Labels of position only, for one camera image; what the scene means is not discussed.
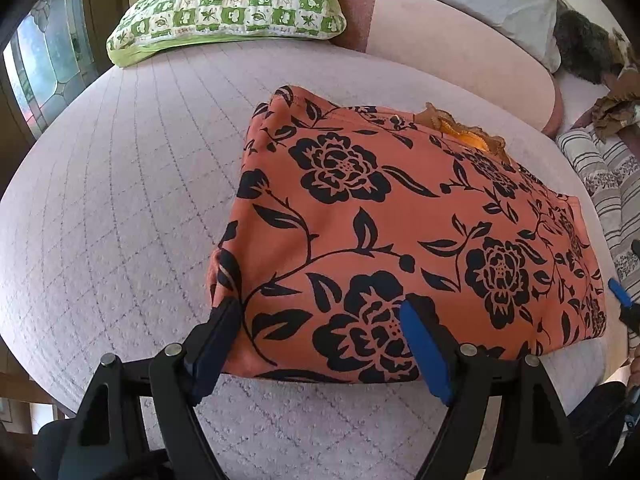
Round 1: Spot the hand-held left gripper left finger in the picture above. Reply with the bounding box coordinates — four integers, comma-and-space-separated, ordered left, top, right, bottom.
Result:
57, 299, 244, 480

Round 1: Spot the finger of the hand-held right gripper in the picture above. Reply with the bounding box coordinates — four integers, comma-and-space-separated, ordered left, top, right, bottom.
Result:
608, 279, 640, 336

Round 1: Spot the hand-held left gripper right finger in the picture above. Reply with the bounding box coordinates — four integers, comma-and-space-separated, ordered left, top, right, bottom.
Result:
399, 294, 583, 480

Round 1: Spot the orange black floral garment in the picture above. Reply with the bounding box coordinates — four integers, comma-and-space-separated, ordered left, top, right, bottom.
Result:
209, 85, 608, 385

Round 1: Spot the striped patterned cloth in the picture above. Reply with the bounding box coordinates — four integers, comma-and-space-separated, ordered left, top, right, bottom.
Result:
556, 127, 640, 291

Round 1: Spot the brown crumpled cloth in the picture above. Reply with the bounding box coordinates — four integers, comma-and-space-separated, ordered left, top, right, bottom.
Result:
592, 27, 640, 142

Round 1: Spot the pink quilted bedspread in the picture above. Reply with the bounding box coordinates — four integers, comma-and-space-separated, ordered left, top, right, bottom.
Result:
0, 40, 631, 480

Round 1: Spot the dark fluffy cloth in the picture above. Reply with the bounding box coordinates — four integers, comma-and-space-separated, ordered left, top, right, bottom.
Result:
552, 10, 618, 86

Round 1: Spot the pink bolster cushion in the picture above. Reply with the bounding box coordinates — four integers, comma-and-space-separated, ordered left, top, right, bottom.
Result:
336, 0, 565, 136

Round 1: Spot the light grey pillow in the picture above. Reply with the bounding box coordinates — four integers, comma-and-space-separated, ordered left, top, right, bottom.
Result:
387, 0, 563, 73

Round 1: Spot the stained glass window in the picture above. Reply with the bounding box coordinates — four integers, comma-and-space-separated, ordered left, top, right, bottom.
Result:
2, 0, 101, 141

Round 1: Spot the green white checkered pillow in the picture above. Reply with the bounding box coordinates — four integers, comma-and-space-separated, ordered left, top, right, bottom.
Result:
106, 0, 347, 67

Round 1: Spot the wooden bed frame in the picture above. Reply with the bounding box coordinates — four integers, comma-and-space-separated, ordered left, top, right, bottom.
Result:
0, 350, 66, 436

